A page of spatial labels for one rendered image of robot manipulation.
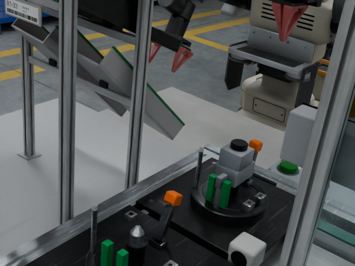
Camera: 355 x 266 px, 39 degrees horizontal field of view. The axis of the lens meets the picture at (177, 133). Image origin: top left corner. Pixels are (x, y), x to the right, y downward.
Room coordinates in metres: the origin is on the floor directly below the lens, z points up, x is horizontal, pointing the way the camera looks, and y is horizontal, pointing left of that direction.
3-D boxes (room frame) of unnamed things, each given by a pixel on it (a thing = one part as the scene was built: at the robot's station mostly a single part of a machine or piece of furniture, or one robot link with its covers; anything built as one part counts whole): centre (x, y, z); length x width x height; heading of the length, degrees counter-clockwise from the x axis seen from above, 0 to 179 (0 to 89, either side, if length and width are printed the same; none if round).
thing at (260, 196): (0.76, -0.16, 1.00); 0.02 x 0.01 x 0.02; 145
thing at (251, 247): (0.64, -0.13, 0.97); 0.05 x 0.05 x 0.04; 55
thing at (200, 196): (0.78, -0.11, 0.98); 0.14 x 0.14 x 0.02
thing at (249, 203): (0.74, -0.14, 1.00); 0.02 x 0.01 x 0.02; 145
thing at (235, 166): (0.77, -0.10, 1.06); 0.08 x 0.04 x 0.07; 145
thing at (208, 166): (0.78, -0.11, 0.96); 0.24 x 0.24 x 0.02; 55
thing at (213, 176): (0.75, -0.07, 1.01); 0.01 x 0.01 x 0.05; 55
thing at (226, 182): (0.74, -0.09, 1.01); 0.01 x 0.01 x 0.05; 55
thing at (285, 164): (0.95, -0.24, 0.96); 0.04 x 0.04 x 0.02
